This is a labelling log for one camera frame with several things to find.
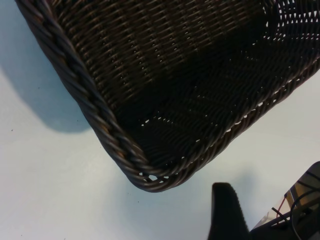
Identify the dark brown wicker basket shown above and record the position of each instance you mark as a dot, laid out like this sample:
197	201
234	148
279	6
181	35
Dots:
175	75

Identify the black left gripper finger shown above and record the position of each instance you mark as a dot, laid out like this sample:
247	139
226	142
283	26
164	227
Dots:
227	215

